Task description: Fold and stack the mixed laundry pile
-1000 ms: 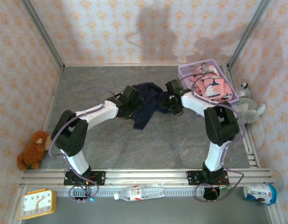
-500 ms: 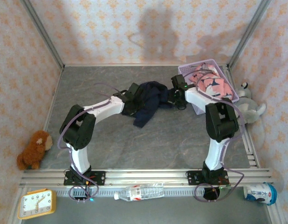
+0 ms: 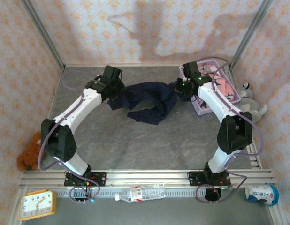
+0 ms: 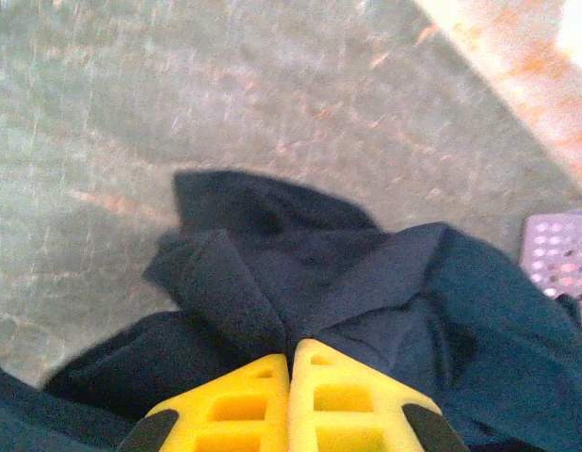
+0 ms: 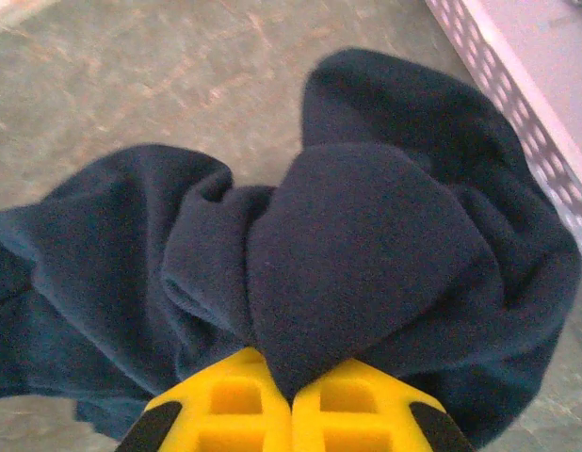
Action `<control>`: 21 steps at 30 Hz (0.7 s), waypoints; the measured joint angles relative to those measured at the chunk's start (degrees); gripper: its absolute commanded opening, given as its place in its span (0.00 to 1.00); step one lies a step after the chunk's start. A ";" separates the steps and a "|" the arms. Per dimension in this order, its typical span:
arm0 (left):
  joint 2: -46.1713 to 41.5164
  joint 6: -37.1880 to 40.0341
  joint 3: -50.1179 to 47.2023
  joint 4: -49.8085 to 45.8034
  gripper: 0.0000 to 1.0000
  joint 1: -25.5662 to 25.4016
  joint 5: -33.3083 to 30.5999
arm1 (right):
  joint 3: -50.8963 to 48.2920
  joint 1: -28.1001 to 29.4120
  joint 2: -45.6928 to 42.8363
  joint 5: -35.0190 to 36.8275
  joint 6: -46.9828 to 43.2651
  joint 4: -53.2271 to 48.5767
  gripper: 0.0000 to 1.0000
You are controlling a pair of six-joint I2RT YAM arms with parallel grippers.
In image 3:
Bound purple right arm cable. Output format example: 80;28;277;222
195;57;265;204

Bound aluminium side rail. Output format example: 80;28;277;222
45;67;66;132
223;65;263;169

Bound white blue yogurt cup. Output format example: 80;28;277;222
244;183;280;207

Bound aluminium frame post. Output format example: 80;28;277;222
20;0;66;71
229;0;275;68

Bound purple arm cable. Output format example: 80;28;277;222
38;70;101;203
195;57;265;204

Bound brown plush toy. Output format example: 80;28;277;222
17;131;46;171

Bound black controller box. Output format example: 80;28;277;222
73;187;94;203
205;187;222;202

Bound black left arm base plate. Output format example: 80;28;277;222
64;172;107;188

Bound clear plastic water bottle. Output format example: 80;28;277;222
114;183;166;203

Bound grey slotted cable duct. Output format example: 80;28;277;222
57;189;248;198

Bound lilac plastic basket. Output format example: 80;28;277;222
179;59;242;116

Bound grey plush toy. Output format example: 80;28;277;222
237;82;269;124

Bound wide aluminium mounting rail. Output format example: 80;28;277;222
19;169;276;188

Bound pink patterned shorts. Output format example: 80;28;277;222
194;64;239;110

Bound yellow alarm clock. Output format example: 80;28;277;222
17;190;58;221

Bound navy blue garment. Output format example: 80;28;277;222
107;81;197;126

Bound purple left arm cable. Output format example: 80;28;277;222
38;70;101;203

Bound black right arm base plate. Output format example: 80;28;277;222
187;171;231;188

